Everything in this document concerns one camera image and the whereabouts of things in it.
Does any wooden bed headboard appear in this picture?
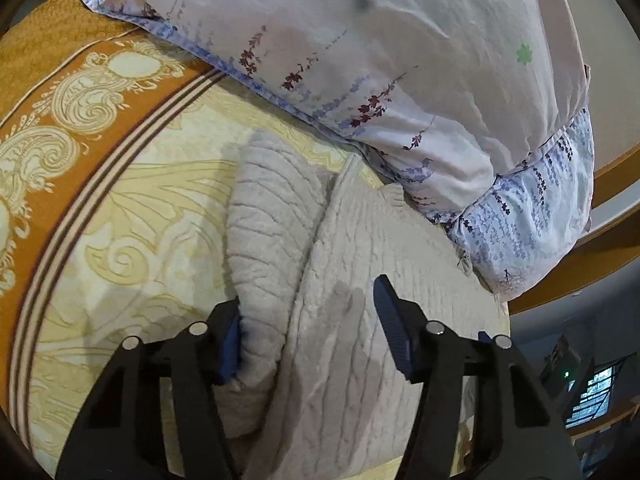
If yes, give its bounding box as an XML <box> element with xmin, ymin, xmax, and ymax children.
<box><xmin>509</xmin><ymin>150</ymin><xmax>640</xmax><ymax>317</ymax></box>

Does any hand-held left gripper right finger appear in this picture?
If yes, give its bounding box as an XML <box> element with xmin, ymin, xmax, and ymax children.
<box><xmin>372</xmin><ymin>275</ymin><xmax>586</xmax><ymax>480</ymax></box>

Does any pale blue floral pillow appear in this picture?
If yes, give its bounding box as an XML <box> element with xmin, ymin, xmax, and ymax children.
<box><xmin>440</xmin><ymin>107</ymin><xmax>597</xmax><ymax>305</ymax></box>

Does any pink floral pillow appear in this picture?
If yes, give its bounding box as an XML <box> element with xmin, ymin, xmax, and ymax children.
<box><xmin>67</xmin><ymin>0</ymin><xmax>592</xmax><ymax>226</ymax></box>

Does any yellow orange patterned bedspread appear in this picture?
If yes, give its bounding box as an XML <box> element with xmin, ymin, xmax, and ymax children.
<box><xmin>0</xmin><ymin>0</ymin><xmax>512</xmax><ymax>480</ymax></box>

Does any barred window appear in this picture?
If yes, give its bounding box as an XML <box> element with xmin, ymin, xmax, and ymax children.
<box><xmin>565</xmin><ymin>364</ymin><xmax>635</xmax><ymax>429</ymax></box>

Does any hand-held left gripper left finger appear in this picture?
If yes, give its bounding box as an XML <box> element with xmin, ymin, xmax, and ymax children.
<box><xmin>55</xmin><ymin>297</ymin><xmax>246</xmax><ymax>480</ymax></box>

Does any beige cable knit sweater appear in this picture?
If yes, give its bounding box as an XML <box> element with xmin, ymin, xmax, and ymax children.
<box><xmin>225</xmin><ymin>129</ymin><xmax>512</xmax><ymax>480</ymax></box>

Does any dark appliance with green light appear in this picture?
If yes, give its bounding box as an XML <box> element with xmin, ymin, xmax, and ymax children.
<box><xmin>542</xmin><ymin>332</ymin><xmax>597</xmax><ymax>402</ymax></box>

